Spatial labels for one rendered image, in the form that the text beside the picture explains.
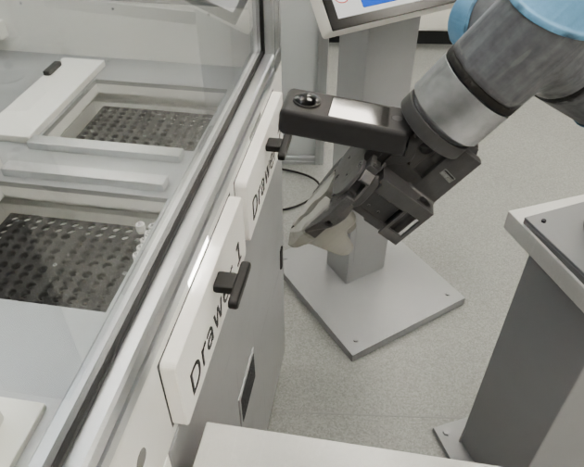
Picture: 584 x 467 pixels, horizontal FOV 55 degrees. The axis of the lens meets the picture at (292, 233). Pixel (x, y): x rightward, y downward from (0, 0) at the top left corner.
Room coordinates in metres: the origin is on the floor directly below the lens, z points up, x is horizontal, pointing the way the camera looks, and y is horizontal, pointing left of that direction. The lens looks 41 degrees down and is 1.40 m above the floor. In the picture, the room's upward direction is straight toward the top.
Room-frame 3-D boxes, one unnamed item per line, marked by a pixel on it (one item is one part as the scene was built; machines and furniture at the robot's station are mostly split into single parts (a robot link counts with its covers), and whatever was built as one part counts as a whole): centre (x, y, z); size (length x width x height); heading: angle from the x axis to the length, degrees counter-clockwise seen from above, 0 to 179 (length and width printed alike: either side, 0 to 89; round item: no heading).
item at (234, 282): (0.48, 0.07, 0.91); 0.07 x 0.04 x 0.01; 171
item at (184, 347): (0.48, 0.10, 0.87); 0.29 x 0.02 x 0.11; 171
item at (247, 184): (0.79, 0.05, 0.87); 0.29 x 0.02 x 0.11; 171
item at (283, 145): (0.79, 0.02, 0.91); 0.07 x 0.04 x 0.01; 171
